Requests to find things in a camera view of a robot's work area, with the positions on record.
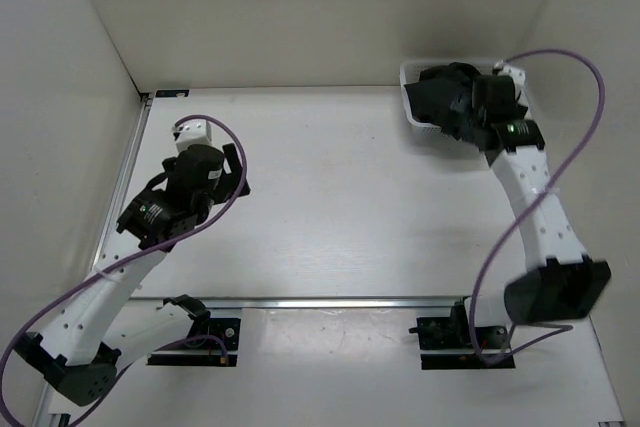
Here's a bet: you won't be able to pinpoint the black trousers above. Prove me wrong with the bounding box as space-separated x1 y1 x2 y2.
404 62 506 151

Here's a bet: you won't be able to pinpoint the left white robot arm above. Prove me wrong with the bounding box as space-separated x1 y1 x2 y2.
13 143 250 407

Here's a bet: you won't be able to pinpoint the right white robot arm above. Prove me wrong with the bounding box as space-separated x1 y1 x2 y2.
449 75 611 347

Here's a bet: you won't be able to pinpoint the blue corner label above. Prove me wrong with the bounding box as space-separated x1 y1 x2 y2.
155 89 190 98

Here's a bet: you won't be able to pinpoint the white perforated plastic basket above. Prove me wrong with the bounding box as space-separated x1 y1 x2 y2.
401 61 528 146

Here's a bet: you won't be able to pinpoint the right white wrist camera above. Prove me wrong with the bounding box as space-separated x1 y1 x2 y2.
492 61 526 87

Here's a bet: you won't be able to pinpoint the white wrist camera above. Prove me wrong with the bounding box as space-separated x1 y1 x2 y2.
172 119 213 153
492 61 526 87

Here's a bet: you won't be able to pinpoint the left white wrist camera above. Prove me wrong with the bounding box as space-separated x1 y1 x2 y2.
172 119 213 153

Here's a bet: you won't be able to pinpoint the front aluminium rail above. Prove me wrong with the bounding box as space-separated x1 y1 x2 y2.
128 295 471 311

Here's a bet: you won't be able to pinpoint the aluminium rail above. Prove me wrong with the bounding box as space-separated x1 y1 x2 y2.
29 92 155 426
128 295 471 311

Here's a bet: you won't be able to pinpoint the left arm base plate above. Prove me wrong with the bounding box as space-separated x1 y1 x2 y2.
147 309 242 368

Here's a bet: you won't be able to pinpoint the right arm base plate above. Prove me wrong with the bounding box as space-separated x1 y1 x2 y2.
408 305 515 371

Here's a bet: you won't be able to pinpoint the left aluminium rail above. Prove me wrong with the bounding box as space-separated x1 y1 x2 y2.
29 92 155 426

